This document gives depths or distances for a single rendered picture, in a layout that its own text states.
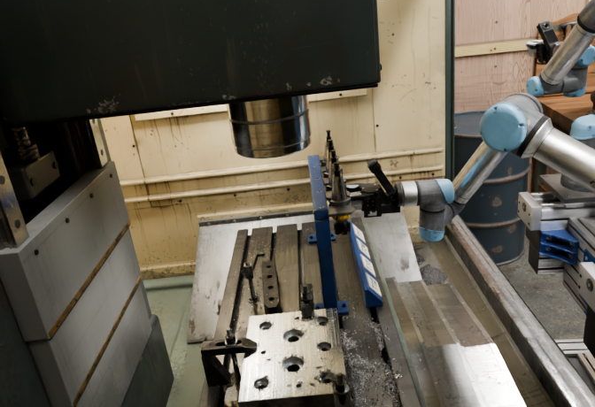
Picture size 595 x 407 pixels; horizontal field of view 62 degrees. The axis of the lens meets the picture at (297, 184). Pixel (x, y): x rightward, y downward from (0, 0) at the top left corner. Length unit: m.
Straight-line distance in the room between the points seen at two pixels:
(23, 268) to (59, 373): 0.23
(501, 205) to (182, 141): 1.98
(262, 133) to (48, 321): 0.51
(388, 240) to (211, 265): 0.73
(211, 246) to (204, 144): 0.43
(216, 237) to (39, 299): 1.26
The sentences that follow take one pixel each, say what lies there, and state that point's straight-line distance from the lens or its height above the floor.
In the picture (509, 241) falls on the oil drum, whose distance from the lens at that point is 3.39.
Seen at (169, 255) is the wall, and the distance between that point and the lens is 2.32.
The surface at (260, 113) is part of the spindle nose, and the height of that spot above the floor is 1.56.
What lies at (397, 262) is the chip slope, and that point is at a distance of 2.00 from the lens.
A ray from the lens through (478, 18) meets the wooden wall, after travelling 3.78.
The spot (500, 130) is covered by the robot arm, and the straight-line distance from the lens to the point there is 1.31.
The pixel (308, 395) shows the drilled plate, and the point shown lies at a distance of 1.10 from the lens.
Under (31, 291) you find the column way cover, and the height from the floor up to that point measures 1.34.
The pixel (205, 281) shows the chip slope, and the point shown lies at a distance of 2.03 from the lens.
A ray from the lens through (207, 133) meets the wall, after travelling 2.06.
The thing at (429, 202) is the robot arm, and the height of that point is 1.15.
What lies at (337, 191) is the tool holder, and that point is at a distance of 1.33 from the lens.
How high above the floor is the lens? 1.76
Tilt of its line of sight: 21 degrees down
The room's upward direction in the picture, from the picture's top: 7 degrees counter-clockwise
